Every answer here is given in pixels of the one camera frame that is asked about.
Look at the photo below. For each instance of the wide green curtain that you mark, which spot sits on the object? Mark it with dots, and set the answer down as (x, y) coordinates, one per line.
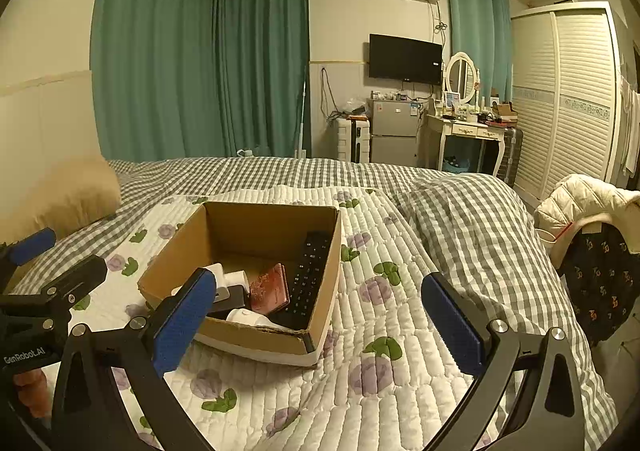
(175, 56)

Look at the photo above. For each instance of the beige pillow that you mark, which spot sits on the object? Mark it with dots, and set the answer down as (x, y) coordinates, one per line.
(70, 196)

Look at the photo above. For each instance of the narrow green curtain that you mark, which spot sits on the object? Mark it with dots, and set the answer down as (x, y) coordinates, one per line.
(475, 31)

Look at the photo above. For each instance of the person's left hand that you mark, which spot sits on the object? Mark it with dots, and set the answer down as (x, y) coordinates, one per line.
(31, 391)

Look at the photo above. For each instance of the dark printed garment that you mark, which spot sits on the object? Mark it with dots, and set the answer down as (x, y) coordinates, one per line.
(600, 281)

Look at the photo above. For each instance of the oval white mirror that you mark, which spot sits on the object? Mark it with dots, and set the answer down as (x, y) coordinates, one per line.
(461, 76)

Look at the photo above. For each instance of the white louvred wardrobe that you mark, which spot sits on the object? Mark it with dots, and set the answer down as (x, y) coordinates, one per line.
(570, 96)

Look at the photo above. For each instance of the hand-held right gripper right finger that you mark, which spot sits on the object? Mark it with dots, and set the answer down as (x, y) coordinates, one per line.
(452, 326)

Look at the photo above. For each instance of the black rectangular case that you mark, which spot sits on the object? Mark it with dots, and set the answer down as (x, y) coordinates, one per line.
(232, 302)

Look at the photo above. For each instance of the white round device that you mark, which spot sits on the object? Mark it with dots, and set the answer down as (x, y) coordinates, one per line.
(245, 318)

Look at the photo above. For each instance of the black wall television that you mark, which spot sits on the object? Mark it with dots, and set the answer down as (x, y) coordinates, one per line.
(405, 58)

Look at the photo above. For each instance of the white cylindrical bottle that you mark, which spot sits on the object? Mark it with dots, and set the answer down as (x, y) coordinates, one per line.
(214, 273)

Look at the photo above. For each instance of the black remote control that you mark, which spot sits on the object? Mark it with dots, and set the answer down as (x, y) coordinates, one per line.
(307, 276)

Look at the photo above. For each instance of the white padded jacket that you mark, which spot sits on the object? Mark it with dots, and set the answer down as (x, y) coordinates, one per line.
(580, 201)

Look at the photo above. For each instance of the pink red wallet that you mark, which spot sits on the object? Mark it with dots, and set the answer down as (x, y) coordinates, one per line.
(267, 291)

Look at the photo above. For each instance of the hanging white clothes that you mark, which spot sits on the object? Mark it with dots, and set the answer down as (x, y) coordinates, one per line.
(631, 116)

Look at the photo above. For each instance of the cardboard box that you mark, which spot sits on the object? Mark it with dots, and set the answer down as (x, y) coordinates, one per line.
(250, 337)

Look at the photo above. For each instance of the small picture frame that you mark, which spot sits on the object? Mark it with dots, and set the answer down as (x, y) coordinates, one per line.
(452, 99)

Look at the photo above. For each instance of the silver fridge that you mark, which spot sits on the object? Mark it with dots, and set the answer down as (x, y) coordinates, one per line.
(395, 131)

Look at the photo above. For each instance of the white mop pole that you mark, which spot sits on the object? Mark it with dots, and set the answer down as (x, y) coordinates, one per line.
(302, 116)

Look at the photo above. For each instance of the dark suitcase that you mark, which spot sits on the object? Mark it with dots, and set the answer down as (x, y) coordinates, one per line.
(510, 156)

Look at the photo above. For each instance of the white floral quilted blanket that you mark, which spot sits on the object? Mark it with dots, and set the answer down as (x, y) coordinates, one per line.
(390, 406)

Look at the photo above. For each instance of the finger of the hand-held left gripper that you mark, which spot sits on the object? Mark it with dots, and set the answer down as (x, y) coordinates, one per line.
(82, 276)
(32, 246)

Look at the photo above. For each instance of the white dressing table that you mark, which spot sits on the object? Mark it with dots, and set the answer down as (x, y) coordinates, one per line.
(462, 128)

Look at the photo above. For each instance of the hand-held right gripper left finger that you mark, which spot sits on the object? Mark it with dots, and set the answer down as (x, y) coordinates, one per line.
(184, 323)

